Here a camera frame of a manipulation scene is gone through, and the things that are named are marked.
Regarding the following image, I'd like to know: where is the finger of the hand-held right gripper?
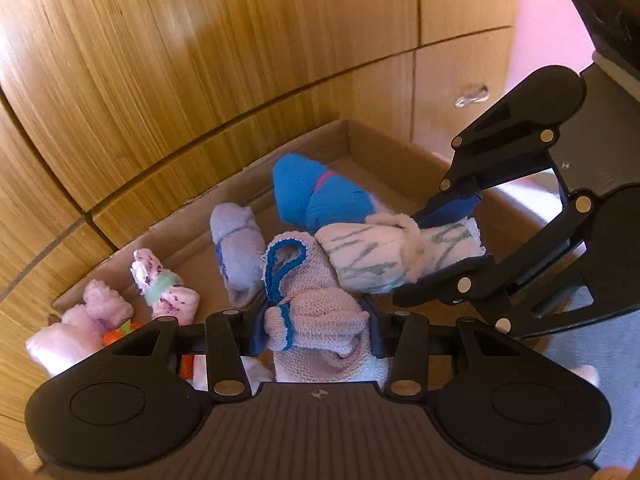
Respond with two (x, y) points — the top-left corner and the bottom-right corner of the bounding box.
(414, 102), (568, 227)
(391, 187), (603, 336)

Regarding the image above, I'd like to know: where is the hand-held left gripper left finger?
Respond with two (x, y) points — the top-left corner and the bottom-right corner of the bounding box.
(112, 302), (273, 402)

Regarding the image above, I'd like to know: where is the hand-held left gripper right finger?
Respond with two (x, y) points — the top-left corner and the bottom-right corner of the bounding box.
(360, 300), (526, 401)

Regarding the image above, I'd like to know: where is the pink knit sock blue trim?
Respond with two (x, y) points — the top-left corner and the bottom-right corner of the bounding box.
(261, 231), (390, 383)

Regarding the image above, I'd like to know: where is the cardboard box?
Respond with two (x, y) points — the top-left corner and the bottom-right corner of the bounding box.
(47, 117), (566, 361)

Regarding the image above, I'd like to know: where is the white sock grey pattern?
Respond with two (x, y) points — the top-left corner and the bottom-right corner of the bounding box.
(315, 211), (487, 295)

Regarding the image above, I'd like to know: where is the orange sock roll green trim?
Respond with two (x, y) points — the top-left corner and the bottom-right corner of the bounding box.
(102, 321), (143, 347)

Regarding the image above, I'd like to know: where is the large pale pink sock roll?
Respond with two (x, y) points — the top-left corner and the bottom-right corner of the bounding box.
(25, 305), (108, 381)

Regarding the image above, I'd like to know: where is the white board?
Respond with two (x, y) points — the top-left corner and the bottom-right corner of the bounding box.
(494, 170), (565, 197)

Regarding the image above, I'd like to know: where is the light blue sock roll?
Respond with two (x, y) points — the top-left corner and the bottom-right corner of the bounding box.
(209, 202), (267, 306)

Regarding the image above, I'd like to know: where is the white floral sock green band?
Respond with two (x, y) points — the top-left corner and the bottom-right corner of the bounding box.
(130, 248), (201, 320)

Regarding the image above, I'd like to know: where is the bright blue sock roll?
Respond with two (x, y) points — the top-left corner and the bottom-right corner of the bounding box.
(272, 154), (381, 236)

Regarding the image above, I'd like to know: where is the small pale pink sock roll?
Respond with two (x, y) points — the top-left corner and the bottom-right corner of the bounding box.
(82, 281), (136, 333)

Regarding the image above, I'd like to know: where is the blue blanket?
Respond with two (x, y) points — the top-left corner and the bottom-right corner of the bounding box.
(545, 285), (640, 471)

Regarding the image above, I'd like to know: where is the wooden wardrobe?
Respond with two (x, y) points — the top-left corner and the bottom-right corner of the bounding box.
(0, 0), (518, 461)

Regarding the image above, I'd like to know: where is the metal drawer handle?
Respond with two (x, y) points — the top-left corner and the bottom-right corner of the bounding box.
(454, 85), (491, 109)

